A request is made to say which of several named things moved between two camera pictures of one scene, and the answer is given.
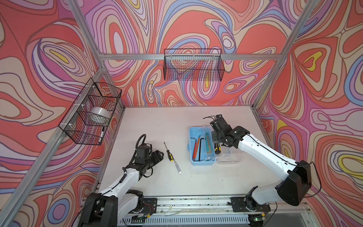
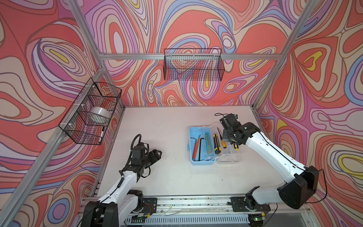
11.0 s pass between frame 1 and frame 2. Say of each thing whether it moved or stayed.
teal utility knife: stayed
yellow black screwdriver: moved
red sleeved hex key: stayed
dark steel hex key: stayed
